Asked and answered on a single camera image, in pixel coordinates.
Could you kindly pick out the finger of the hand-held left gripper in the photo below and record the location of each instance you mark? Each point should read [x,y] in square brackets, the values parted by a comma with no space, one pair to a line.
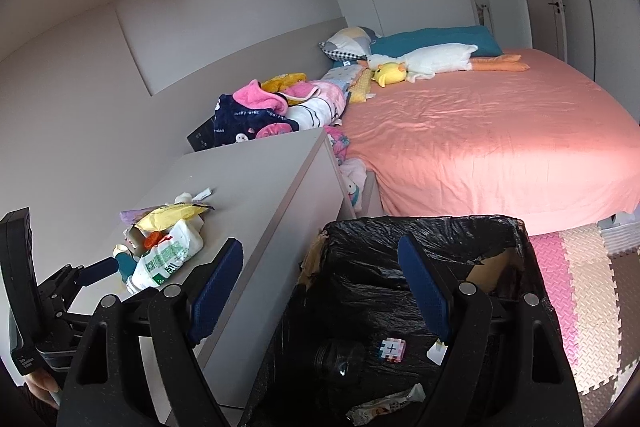
[100,269]

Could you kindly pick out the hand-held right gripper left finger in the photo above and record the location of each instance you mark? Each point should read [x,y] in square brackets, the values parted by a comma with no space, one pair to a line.
[216,292]

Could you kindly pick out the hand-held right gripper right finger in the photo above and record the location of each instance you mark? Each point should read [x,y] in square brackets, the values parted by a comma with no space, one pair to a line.
[425,292]

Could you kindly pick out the teal bottle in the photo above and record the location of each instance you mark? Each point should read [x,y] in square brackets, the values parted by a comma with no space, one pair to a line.
[124,263]

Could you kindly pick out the black bag lined trash bin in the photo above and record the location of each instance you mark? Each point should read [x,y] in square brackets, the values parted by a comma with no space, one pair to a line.
[360,257]

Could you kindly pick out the person's left hand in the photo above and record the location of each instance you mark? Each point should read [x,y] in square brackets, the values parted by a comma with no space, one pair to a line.
[44,388]

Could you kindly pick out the white green printed plastic packet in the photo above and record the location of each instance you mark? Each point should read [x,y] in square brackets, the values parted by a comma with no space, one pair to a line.
[165,257]

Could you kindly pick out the white card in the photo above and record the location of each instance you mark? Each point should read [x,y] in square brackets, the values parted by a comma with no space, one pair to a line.
[436,353]

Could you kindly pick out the orange wrapper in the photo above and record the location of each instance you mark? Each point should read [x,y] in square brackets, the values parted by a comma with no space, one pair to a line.
[155,239]

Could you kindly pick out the purple plastic bag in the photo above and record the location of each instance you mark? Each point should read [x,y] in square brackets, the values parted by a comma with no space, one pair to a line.
[131,214]

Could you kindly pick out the colourful puzzle cube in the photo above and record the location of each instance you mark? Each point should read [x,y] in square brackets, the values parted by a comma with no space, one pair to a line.
[391,350]

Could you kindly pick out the yellow packet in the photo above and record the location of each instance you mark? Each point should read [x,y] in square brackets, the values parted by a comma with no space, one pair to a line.
[165,214]

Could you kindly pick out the small white wrapper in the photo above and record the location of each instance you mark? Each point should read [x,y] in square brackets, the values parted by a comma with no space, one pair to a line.
[202,193]

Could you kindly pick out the black jar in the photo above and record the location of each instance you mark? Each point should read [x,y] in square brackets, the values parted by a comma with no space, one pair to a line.
[340,359]

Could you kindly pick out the crumpled snack wrapper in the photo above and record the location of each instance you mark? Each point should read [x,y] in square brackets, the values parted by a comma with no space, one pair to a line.
[385,402]

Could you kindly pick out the grey cabinet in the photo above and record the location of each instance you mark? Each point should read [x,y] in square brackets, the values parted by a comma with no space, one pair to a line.
[260,177]

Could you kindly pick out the white and pink plush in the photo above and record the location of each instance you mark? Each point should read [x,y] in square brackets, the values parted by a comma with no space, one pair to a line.
[354,182]

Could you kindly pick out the black box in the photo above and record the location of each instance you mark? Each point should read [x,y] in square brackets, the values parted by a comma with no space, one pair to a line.
[201,134]

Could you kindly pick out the foam floor mat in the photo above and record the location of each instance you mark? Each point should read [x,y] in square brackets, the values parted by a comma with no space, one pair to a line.
[590,307]

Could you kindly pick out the bed with pink sheet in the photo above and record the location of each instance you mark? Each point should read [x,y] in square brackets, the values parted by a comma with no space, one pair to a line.
[475,132]

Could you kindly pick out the floral cloth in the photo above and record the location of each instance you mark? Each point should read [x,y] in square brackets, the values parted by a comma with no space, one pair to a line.
[337,144]

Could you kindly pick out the navy and pink fleece garment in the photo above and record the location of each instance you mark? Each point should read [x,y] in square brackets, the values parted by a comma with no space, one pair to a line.
[245,117]

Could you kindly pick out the pink cartoon blanket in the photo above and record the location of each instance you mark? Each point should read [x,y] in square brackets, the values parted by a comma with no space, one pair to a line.
[320,104]

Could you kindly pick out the yellow patterned cushion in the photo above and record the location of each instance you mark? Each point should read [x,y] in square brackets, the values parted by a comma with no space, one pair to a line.
[361,87]

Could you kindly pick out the yellow duck plush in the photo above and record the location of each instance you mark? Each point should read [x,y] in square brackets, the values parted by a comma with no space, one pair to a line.
[390,74]

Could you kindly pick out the yellow plush toy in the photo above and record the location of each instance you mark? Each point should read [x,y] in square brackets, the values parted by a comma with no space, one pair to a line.
[285,81]

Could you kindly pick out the white goose plush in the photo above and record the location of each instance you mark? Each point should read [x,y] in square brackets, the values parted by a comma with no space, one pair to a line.
[435,59]

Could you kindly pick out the teal pillow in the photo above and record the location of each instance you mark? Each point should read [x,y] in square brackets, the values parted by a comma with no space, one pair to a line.
[435,39]

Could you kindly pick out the patchwork pillow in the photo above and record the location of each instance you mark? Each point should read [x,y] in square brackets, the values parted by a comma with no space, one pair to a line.
[345,43]

